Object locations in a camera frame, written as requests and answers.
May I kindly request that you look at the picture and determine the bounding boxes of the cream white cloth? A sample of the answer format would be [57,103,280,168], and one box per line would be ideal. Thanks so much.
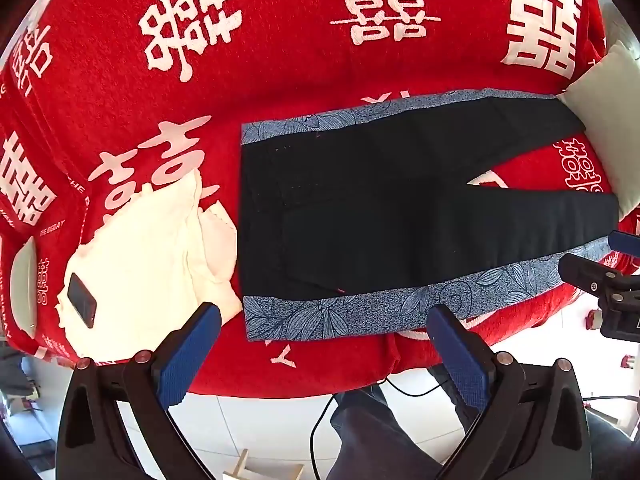
[56,170,246,363]

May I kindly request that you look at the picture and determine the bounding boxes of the black pants with floral stripes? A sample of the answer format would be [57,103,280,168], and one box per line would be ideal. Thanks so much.
[237,89,621,342]

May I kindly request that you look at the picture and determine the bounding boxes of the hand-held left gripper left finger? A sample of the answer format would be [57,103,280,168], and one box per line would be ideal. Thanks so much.
[54,302,223,480]

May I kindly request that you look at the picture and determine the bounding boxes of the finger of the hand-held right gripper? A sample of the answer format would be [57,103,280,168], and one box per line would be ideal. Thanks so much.
[558,254,640,311]
[609,230,640,261]

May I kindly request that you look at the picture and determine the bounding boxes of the person's leg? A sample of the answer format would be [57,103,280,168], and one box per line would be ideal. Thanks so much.
[325,365,481,480]

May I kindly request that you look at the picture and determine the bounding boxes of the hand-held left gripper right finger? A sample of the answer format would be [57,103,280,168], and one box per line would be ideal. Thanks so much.
[427,304,593,480]

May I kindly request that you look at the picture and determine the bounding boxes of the large white pillow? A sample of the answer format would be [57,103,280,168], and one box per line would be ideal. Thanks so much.
[557,40,640,221]

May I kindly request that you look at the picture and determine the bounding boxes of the red printed blanket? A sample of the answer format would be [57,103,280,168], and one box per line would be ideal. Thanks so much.
[0,0,623,398]

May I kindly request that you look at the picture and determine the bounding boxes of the small white pillow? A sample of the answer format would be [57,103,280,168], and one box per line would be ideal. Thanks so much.
[9,236,40,337]

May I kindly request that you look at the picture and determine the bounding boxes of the black cable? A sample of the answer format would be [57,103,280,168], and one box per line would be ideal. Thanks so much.
[310,377,451,480]

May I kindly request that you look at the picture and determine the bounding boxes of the light wooden frame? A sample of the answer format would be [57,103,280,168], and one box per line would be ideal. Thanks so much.
[222,449,306,480]

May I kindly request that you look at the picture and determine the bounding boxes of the black smartphone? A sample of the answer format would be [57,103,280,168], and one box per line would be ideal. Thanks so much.
[66,272,98,329]

